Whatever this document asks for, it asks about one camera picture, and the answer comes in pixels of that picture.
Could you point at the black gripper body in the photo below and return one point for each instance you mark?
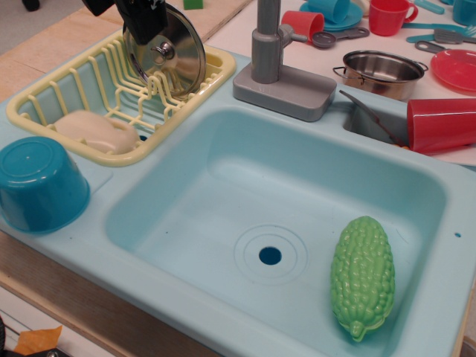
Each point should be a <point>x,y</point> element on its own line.
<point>108,4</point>

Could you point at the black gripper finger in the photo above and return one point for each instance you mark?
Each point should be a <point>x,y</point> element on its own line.
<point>144,19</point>

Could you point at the cream toy detergent bottle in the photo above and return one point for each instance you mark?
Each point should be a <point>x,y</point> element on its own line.
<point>108,135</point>

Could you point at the yellow plastic drying rack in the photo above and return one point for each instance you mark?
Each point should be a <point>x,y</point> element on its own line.
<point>100,80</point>

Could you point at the green block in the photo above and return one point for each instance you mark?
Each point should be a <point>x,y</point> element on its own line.
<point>193,4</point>

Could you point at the steel pot lid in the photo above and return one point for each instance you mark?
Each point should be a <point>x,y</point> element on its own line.
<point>177,52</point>

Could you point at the grey toy faucet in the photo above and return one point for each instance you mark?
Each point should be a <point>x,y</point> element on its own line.
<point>268,83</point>

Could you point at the small red cup lying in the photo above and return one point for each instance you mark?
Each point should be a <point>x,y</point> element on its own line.
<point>304,23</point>

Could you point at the grey toy ladle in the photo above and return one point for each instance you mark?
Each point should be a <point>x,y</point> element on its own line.
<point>326,40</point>

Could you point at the teal upturned plastic bowl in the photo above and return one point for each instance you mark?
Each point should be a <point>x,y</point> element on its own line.
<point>42,189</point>

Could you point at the teal cup on saucer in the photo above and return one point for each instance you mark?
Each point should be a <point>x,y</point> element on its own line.
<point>338,14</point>

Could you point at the grey knife in compartment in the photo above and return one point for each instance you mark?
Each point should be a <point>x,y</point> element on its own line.
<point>374,117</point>

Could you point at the red plastic mug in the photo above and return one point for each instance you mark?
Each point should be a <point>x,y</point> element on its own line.
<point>386,17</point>

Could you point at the steel cooking pot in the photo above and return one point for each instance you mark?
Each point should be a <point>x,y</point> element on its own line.
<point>382,73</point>

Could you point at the grey toy spatula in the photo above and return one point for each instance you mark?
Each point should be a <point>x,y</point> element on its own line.
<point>442,36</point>

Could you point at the large red plastic cup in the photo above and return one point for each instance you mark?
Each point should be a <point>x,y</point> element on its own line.
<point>439,124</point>

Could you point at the red plastic plate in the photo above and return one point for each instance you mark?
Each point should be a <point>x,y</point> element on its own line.
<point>455,68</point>

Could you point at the teal cup top right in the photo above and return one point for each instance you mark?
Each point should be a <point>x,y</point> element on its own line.
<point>464,12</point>

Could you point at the green toy bitter gourd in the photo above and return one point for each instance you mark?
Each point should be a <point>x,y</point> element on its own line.
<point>362,278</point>

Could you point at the orange tape piece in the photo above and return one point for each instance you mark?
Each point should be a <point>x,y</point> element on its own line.
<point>36,341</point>

